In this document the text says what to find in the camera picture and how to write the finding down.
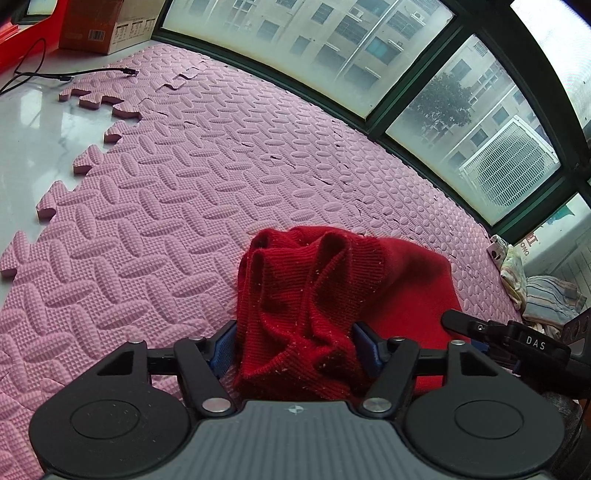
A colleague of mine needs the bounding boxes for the outdoor air conditioner unit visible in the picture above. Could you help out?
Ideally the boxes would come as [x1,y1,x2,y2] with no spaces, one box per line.
[459,116,560,226]

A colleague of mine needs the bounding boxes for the floral folded cloth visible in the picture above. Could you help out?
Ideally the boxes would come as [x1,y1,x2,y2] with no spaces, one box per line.
[500,246,527,313]

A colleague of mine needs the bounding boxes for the right gloved hand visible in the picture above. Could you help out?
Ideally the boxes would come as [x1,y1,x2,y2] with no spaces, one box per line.
[543,392,591,480]

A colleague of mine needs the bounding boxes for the striped folded cloth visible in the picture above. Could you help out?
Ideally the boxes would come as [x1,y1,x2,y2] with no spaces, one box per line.
[522,275,587,330]

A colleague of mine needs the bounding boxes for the black charging cable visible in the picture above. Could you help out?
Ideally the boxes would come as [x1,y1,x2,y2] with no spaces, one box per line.
[0,37,139,97]

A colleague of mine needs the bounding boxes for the brown cardboard box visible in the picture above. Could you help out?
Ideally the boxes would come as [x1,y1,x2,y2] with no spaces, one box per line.
[59,0,165,55]

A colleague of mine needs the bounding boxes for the red plastic stool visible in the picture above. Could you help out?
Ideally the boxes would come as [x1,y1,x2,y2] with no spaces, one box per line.
[1,0,69,73]

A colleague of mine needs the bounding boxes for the red sweatpants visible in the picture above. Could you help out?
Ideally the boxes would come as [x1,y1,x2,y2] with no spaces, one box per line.
[233,226,461,403]

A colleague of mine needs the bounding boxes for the polka dot white cloth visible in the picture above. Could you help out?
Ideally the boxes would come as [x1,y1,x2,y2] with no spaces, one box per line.
[487,235,510,270]

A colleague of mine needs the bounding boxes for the pink foam puzzle mat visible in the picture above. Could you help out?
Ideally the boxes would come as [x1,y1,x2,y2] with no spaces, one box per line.
[1,45,517,479]

